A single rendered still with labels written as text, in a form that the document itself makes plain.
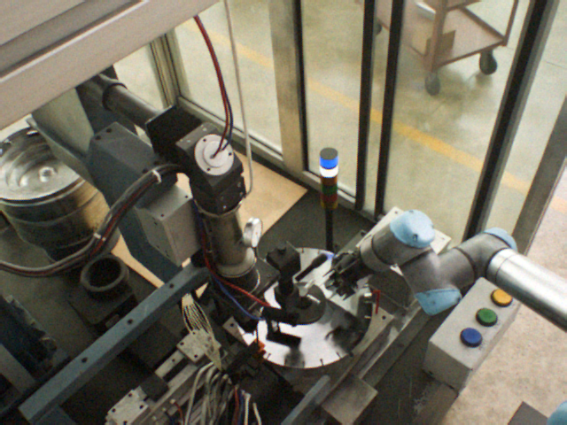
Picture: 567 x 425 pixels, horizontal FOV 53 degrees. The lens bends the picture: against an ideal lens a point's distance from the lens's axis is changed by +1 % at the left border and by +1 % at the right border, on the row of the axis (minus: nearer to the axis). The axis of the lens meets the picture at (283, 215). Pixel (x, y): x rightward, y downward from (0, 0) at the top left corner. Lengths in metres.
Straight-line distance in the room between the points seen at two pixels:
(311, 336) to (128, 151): 0.64
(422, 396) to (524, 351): 1.05
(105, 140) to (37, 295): 0.94
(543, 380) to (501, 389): 0.16
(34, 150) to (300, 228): 0.81
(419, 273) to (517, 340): 1.46
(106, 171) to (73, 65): 0.74
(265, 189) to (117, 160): 1.01
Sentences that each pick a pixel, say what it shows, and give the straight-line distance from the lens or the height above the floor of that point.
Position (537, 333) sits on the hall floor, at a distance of 2.56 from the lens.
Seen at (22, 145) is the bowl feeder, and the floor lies 1.08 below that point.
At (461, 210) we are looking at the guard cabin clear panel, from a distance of 1.55.
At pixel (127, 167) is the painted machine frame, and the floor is 1.52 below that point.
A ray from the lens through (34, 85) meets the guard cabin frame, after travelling 0.22.
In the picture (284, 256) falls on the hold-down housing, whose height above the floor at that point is 1.25.
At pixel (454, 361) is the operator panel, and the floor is 0.88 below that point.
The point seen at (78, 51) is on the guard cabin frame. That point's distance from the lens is 0.23.
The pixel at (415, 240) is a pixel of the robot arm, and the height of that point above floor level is 1.29.
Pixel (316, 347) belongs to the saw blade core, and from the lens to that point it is 1.33.
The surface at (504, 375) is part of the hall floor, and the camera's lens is 2.44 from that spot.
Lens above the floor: 2.13
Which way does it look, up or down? 50 degrees down
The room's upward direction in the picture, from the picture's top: 6 degrees counter-clockwise
